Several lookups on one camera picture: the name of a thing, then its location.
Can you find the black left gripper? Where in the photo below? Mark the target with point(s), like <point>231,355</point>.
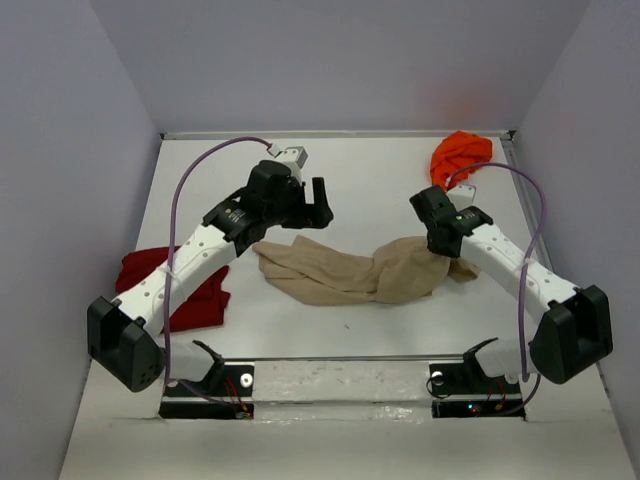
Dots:
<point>316,216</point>

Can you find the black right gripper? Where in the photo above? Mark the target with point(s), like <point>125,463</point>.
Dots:
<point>448,252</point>

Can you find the beige t shirt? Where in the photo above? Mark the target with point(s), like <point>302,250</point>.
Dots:
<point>398,272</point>

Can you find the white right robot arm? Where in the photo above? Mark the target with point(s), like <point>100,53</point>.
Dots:
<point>572,324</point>

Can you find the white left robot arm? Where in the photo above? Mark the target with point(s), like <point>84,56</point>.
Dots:
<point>123,333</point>

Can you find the orange t shirt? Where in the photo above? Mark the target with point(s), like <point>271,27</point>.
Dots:
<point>458,150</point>

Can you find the dark red t shirt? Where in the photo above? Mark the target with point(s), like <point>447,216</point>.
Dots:
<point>204,308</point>

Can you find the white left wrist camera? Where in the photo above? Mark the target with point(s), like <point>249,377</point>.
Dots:
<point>292,157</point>

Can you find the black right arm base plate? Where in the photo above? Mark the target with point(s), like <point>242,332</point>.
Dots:
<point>456,395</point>

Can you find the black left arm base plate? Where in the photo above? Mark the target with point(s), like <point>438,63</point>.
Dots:
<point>230,399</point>

